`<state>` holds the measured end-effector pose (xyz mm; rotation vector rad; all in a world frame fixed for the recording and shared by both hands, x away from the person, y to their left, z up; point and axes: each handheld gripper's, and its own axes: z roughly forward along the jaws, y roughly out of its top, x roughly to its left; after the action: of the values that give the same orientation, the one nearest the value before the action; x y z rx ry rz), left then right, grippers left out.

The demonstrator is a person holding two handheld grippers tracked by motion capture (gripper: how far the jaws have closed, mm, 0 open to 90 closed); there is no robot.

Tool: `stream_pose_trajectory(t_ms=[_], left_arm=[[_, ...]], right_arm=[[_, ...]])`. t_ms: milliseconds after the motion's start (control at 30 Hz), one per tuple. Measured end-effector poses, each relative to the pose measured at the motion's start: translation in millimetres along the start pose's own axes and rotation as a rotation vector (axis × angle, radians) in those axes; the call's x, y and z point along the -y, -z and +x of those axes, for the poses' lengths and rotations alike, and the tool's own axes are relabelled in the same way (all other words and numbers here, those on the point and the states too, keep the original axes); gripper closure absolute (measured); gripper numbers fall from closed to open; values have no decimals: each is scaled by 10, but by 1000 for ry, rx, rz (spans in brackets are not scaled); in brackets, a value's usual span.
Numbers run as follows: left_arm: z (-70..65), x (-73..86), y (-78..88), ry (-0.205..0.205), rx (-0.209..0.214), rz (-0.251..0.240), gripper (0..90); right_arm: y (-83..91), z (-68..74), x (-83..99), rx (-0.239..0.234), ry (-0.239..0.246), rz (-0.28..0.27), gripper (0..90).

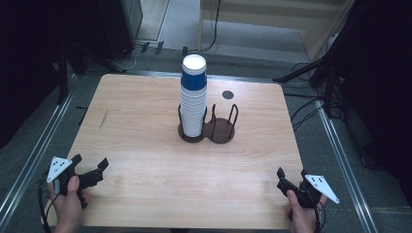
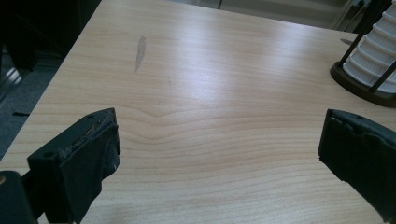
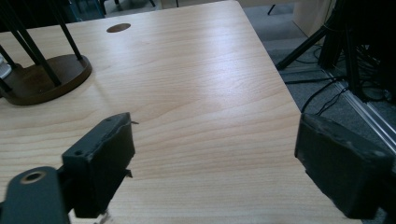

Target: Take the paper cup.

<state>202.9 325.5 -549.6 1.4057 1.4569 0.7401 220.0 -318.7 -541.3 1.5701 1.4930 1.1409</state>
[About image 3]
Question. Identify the aluminium floor rail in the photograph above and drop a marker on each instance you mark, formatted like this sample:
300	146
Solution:
367	113

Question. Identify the beige cabinet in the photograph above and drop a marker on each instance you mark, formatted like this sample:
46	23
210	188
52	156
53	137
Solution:
311	15

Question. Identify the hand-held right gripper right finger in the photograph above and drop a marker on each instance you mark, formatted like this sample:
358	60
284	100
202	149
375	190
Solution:
342	168

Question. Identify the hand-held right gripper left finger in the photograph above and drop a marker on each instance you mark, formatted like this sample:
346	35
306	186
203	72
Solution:
99	161

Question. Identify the cup rack with wooden base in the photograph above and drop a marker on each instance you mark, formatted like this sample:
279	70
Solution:
31	90

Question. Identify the black tripod stand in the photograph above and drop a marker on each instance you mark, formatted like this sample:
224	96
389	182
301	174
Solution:
311	41

